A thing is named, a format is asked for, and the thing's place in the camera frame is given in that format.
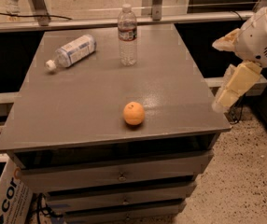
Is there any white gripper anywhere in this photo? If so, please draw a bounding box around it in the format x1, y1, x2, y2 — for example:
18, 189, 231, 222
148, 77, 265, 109
212, 7, 267, 113

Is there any clear water bottle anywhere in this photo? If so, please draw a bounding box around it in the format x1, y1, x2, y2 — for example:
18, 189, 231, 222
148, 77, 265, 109
118, 4, 137, 66

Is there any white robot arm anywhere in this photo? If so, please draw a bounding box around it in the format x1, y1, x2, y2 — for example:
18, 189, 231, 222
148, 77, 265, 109
212, 7, 267, 113

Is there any lying labelled plastic bottle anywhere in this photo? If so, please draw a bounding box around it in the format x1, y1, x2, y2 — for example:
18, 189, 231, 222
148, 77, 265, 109
45, 35, 96, 71

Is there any orange fruit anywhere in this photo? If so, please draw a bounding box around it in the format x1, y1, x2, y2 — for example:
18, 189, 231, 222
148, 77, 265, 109
123, 102, 145, 126

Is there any grey drawer cabinet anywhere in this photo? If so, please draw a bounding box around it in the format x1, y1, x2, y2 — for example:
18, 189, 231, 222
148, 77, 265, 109
0, 24, 230, 224

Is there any white cardboard box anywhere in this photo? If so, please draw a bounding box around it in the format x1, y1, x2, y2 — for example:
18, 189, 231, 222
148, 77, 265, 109
0, 160, 33, 224

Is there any metal frame rail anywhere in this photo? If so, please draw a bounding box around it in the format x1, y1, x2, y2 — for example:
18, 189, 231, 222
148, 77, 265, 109
0, 10, 254, 33

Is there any black cable on floor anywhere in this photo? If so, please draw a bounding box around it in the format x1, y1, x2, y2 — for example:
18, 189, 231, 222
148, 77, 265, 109
0, 10, 74, 21

